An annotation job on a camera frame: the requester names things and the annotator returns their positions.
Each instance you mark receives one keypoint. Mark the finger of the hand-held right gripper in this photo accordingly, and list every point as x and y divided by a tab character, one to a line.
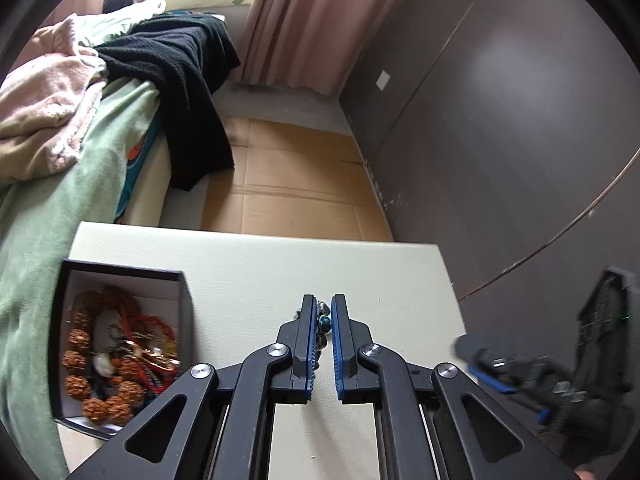
480	360

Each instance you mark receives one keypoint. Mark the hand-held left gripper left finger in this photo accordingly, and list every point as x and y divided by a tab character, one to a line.
312	360

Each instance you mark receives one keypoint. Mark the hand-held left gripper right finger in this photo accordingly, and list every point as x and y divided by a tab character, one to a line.
340	360

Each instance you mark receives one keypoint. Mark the black gift box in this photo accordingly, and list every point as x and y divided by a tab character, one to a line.
187	320

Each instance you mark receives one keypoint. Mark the white bead pendant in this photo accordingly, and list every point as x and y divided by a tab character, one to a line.
103	363

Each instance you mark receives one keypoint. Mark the flattened cardboard sheets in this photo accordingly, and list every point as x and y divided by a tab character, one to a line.
290	180

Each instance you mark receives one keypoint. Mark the grey wardrobe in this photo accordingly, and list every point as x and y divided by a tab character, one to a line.
500	110

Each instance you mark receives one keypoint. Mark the bed with green sheet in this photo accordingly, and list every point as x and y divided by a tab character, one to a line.
60	210

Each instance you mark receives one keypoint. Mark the black knit blanket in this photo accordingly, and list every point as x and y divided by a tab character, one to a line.
175	60

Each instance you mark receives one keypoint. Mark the pink curtain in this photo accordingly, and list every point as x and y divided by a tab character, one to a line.
310	20

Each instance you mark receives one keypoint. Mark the pink fleece blanket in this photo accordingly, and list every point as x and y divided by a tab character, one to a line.
35	95

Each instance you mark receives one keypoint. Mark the white wall socket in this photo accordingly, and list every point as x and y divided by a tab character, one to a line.
383	80

